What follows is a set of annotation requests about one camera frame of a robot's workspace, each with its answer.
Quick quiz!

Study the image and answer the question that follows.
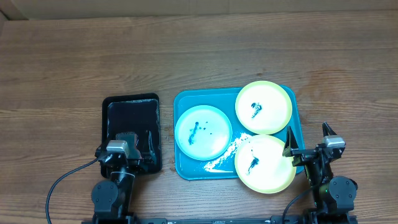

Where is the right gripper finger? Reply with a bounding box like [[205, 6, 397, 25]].
[[322, 122, 336, 137], [282, 126, 299, 157]]

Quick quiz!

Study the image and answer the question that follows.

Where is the pink green sponge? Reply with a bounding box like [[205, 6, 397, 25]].
[[116, 132, 137, 143]]

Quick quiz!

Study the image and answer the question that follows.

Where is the yellow plate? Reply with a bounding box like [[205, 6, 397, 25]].
[[234, 135, 297, 194], [235, 81, 293, 134]]

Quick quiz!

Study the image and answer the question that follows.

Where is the light blue plate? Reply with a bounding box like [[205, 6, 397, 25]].
[[174, 105, 233, 161]]

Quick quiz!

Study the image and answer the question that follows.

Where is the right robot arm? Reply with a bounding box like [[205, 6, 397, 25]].
[[282, 122, 358, 223]]

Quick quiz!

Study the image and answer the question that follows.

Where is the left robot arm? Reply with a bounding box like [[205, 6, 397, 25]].
[[91, 130, 162, 223]]

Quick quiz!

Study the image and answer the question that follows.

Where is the black water tray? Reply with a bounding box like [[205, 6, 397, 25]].
[[101, 93, 162, 175]]

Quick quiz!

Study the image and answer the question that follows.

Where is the teal plastic tray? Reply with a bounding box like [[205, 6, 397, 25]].
[[173, 84, 305, 181]]

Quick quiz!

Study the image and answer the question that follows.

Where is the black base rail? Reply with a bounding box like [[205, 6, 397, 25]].
[[81, 214, 358, 224]]

